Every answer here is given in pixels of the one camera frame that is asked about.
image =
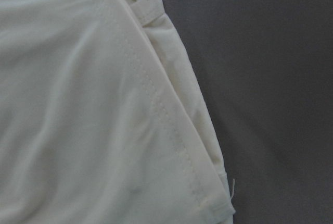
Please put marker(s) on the beige long sleeve shirt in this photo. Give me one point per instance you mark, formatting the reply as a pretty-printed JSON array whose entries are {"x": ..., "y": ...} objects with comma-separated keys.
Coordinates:
[{"x": 102, "y": 118}]

